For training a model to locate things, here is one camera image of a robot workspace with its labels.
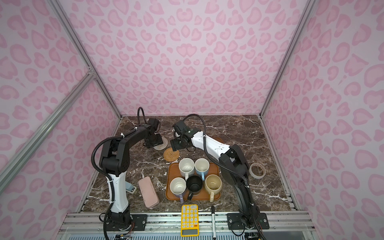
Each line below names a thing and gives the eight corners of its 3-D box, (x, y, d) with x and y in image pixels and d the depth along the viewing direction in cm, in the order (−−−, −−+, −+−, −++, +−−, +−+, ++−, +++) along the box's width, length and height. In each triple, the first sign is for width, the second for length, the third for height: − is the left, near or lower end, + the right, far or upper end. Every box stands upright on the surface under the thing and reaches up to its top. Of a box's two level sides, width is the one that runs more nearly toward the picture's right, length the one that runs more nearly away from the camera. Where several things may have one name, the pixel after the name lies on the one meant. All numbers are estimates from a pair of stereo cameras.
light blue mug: (195, 185, 87) (194, 178, 79) (195, 166, 95) (194, 157, 86) (209, 185, 87) (210, 177, 79) (208, 166, 95) (209, 157, 86)
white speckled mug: (186, 184, 87) (185, 178, 79) (178, 169, 93) (176, 161, 86) (199, 177, 90) (199, 170, 82) (190, 162, 96) (189, 155, 88)
